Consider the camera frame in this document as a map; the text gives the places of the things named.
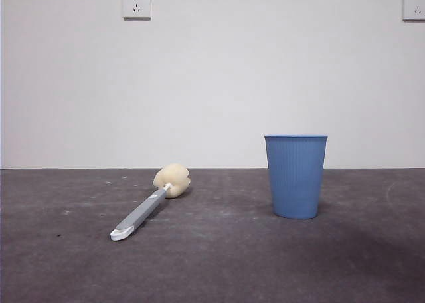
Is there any grey handled sponge cup brush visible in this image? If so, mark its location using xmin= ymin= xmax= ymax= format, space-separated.
xmin=110 ymin=163 xmax=192 ymax=242

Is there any white wall socket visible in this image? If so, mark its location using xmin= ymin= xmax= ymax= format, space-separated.
xmin=122 ymin=0 xmax=152 ymax=21
xmin=402 ymin=0 xmax=425 ymax=22

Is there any blue ribbed plastic cup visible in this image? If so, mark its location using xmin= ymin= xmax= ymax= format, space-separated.
xmin=264 ymin=134 xmax=329 ymax=220

